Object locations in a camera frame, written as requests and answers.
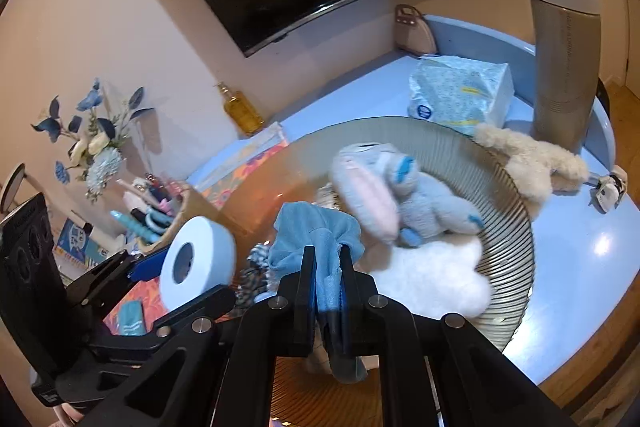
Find white toilet paper roll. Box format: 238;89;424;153
160;215;237;311

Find small white black toy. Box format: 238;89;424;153
589;166;629;211

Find blue artificial flowers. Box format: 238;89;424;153
31;78;157;204

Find yellow soap pump bottle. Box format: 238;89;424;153
214;82;266;138

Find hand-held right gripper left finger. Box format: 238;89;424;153
70;246;322;427

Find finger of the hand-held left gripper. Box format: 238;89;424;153
64;250;172;309
91;284;237;361

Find white fluffy plush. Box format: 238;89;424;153
359;237;494;322

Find braided rope toy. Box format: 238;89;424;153
235;242;277;309

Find beige pen holder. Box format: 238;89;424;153
137;186;202;256

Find beige plush toy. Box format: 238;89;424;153
472;122;592;219

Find blue cloth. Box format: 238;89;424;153
267;202;367;384

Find blue white tissue pack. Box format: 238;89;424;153
407;56;516;128

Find blue printed box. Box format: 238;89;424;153
54;218;126;269

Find grey plush rabbit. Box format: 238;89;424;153
329;144;487;249

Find colourful patterned mat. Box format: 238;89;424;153
102;122;292;338

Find beige handheld device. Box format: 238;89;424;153
394;4;442;56

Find basket of pens and scissors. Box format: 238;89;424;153
110;173;192;249

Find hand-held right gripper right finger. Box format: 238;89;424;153
329;244;577;427

